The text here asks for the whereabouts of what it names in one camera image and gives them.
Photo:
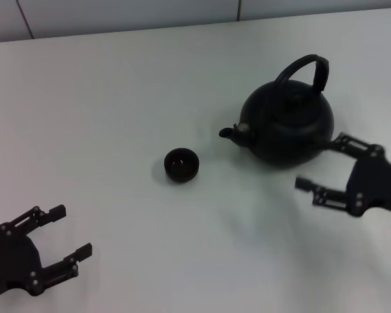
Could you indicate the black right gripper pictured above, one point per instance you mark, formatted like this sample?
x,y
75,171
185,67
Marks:
x,y
374,182

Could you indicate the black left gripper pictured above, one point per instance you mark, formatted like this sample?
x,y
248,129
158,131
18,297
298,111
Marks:
x,y
16,261

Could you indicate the black round teapot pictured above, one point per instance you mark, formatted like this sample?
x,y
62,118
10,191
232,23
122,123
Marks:
x,y
286,130

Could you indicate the small black teacup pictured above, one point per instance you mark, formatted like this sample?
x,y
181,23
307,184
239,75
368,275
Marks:
x,y
182,164

